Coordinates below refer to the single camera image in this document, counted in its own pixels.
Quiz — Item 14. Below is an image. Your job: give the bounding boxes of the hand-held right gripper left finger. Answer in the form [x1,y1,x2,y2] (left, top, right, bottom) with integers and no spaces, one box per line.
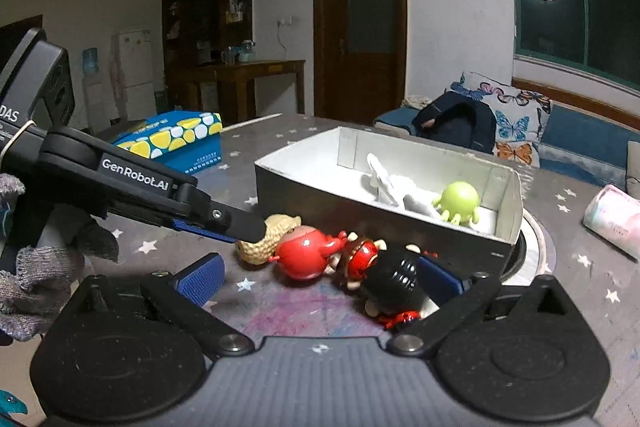
[75,253,256,360]

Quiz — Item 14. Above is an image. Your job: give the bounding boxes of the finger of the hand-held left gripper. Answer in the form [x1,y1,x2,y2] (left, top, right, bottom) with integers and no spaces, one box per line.
[39,126,267,244]

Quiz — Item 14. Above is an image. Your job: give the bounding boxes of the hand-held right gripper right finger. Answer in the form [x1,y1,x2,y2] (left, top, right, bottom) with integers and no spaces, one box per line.
[386,256,577,356]

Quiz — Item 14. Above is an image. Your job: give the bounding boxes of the black ribbed toy figure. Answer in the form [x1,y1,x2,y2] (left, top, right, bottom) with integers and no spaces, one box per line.
[361,244,441,332]

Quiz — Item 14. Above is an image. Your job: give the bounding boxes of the beige knitted peanut toy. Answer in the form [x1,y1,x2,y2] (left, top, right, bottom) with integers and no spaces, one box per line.
[235,214,303,266]

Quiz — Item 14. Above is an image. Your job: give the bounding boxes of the white cardboard box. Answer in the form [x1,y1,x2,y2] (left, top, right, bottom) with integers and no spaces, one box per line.
[254,126,524,259]

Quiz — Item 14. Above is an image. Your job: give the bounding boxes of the person's left hand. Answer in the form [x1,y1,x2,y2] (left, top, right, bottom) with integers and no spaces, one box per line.
[0,172,121,343]

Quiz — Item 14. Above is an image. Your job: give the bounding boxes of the blue yellow tissue box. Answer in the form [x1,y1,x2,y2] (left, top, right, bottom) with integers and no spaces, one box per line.
[111,110,224,174]

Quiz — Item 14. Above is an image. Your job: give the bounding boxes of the water dispenser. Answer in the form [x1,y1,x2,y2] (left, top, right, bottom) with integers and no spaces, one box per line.
[80,47,108,134]

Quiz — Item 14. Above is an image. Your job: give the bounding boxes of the green round toy figure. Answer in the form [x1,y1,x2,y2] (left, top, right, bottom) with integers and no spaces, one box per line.
[431,181,482,227]

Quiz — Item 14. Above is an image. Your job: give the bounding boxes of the red masked toy figure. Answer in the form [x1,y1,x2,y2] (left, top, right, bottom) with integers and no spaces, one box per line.
[330,232,392,292]

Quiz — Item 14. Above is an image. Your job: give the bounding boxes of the white refrigerator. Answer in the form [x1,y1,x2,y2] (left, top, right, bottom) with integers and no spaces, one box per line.
[111,27,156,122]

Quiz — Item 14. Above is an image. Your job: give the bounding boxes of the red round toy figure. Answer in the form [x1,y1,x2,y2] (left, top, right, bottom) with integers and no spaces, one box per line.
[269,227,348,282]

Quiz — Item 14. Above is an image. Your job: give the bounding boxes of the white toy figure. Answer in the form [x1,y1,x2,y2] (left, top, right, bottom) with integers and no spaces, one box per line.
[361,152,441,217]

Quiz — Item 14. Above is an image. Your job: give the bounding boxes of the dark wooden desk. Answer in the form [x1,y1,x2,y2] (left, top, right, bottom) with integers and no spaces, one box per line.
[172,59,307,124]

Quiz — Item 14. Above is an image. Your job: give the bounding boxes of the dark blue backpack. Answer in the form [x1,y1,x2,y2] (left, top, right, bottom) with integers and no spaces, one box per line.
[411,92,498,154]

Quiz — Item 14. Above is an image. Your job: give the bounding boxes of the butterfly print pillow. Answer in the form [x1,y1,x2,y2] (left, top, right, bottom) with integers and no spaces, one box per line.
[450,71,553,165]

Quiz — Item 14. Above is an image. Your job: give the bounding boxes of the pink wrapped tissue roll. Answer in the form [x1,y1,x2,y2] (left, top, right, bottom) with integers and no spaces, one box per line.
[582,184,640,263]

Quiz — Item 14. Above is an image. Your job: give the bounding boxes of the wooden sofa blue cushions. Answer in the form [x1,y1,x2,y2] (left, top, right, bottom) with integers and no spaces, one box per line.
[374,76,640,190]

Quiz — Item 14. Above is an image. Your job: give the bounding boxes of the teal toy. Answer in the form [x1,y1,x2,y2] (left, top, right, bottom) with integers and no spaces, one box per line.
[0,389,28,423]

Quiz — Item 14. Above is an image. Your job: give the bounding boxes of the dark wooden door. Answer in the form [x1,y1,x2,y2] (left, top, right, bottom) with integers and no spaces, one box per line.
[312,0,408,126]

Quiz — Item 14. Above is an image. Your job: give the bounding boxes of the dark window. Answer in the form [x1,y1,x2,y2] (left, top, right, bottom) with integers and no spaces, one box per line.
[512,0,640,90]

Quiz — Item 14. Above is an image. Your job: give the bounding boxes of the dark wooden wall cabinet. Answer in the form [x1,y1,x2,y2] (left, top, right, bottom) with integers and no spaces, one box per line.
[161,0,256,68]

